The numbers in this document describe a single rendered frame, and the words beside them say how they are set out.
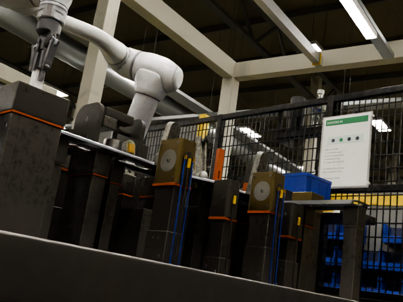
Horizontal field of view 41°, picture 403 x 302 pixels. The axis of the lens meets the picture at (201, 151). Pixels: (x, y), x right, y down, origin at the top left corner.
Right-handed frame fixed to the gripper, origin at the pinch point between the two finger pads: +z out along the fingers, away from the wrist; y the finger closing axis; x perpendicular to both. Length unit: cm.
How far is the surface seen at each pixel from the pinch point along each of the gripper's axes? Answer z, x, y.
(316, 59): -205, 390, -147
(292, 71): -204, 406, -187
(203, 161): 11, 58, 21
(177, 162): 26, 13, 55
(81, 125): 11.6, 12.0, 10.9
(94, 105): 5.8, 11.8, 16.1
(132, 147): 15.6, 24.6, 21.6
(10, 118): 29, -31, 53
